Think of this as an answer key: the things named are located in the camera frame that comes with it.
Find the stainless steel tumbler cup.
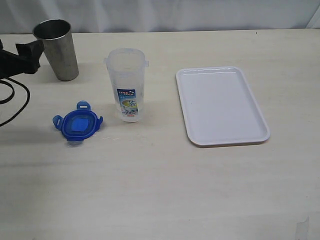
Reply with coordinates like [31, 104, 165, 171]
[32, 19, 79, 82]

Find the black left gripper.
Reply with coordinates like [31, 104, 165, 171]
[0, 40, 45, 80]

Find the white rectangular plastic tray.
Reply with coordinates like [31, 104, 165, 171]
[176, 66, 271, 147]

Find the blue plastic container lid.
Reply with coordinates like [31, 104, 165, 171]
[52, 100, 104, 143]

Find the clear plastic tall container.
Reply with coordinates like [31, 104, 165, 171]
[104, 48, 149, 123]

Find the black cable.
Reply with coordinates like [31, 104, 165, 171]
[0, 76, 31, 127]

